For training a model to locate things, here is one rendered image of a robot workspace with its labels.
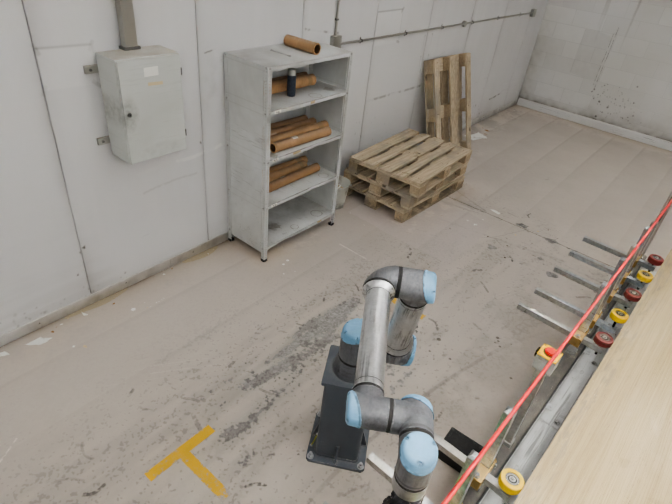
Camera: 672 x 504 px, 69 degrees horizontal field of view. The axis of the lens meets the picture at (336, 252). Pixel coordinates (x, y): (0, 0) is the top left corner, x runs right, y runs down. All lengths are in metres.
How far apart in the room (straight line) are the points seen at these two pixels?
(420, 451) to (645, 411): 1.32
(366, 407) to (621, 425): 1.23
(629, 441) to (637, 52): 7.18
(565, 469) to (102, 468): 2.15
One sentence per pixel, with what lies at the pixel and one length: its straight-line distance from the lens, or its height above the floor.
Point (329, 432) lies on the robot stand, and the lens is 2.69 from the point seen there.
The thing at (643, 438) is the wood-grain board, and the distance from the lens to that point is 2.31.
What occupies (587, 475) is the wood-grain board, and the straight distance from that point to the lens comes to 2.07.
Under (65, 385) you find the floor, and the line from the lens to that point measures 3.36.
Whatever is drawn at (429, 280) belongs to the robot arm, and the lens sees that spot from 1.76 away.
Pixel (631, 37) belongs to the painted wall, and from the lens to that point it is 8.85.
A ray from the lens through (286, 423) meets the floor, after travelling 2.99.
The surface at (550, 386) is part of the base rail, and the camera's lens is 2.59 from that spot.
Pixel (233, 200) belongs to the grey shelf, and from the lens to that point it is 4.08.
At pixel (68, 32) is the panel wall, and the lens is 3.16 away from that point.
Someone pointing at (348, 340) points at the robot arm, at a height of 0.84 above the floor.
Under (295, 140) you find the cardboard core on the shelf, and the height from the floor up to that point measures 0.96.
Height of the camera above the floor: 2.42
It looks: 35 degrees down
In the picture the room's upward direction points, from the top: 7 degrees clockwise
